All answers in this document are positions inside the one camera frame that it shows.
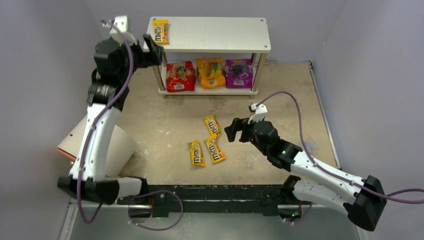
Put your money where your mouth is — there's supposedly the yellow m&m bag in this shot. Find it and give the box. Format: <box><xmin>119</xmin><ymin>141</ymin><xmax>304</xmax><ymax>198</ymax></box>
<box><xmin>202</xmin><ymin>113</ymin><xmax>222</xmax><ymax>138</ymax></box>
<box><xmin>187</xmin><ymin>140</ymin><xmax>206</xmax><ymax>167</ymax></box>
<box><xmin>204</xmin><ymin>135</ymin><xmax>226</xmax><ymax>164</ymax></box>
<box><xmin>152</xmin><ymin>19</ymin><xmax>170</xmax><ymax>45</ymax></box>

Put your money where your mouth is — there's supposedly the red mixed fruit candy bag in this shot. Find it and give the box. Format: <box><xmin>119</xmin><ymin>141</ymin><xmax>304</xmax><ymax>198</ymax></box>
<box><xmin>165</xmin><ymin>61</ymin><xmax>197</xmax><ymax>93</ymax></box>

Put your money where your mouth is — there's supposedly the purple grape candy bag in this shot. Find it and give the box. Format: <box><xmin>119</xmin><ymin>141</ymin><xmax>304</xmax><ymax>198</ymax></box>
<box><xmin>224</xmin><ymin>58</ymin><xmax>254</xmax><ymax>89</ymax></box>

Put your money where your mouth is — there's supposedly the orange mango candy bag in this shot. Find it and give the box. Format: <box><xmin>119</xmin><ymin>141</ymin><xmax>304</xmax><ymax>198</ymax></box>
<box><xmin>196</xmin><ymin>57</ymin><xmax>226</xmax><ymax>89</ymax></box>

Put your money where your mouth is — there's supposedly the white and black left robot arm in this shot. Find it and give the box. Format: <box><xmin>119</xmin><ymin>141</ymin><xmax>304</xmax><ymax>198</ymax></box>
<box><xmin>57</xmin><ymin>34</ymin><xmax>164</xmax><ymax>205</ymax></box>

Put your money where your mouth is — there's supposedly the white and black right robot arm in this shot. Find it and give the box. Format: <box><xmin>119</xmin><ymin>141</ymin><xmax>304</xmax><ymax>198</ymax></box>
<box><xmin>224</xmin><ymin>118</ymin><xmax>387</xmax><ymax>232</ymax></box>

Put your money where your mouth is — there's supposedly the white two-tier shelf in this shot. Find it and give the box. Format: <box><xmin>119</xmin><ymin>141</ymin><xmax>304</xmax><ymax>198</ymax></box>
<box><xmin>153</xmin><ymin>16</ymin><xmax>272</xmax><ymax>99</ymax></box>

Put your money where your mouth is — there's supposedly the white cylinder with copper rim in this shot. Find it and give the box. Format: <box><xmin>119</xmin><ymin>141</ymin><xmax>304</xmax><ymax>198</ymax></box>
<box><xmin>56</xmin><ymin>116</ymin><xmax>137</xmax><ymax>178</ymax></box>

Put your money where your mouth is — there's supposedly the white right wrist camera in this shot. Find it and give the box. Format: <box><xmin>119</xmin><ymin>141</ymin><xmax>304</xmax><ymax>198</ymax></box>
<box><xmin>247</xmin><ymin>103</ymin><xmax>268</xmax><ymax>125</ymax></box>

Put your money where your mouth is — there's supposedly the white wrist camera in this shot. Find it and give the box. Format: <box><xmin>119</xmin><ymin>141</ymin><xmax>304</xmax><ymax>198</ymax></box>
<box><xmin>103</xmin><ymin>15</ymin><xmax>138</xmax><ymax>46</ymax></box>
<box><xmin>247</xmin><ymin>103</ymin><xmax>268</xmax><ymax>125</ymax></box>

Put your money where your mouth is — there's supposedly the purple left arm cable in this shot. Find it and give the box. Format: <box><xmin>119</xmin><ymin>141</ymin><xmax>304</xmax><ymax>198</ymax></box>
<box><xmin>76</xmin><ymin>19</ymin><xmax>135</xmax><ymax>225</ymax></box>

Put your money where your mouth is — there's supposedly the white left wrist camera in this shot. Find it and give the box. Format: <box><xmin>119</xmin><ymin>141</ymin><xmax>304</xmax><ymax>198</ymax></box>
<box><xmin>103</xmin><ymin>15</ymin><xmax>138</xmax><ymax>46</ymax></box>

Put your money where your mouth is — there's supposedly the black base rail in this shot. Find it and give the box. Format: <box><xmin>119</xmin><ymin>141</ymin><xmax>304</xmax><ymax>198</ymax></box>
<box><xmin>117</xmin><ymin>184</ymin><xmax>300</xmax><ymax>218</ymax></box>

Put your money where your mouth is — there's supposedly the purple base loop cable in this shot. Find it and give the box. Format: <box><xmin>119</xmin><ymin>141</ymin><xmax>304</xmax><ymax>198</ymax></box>
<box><xmin>127</xmin><ymin>190</ymin><xmax>185</xmax><ymax>233</ymax></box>

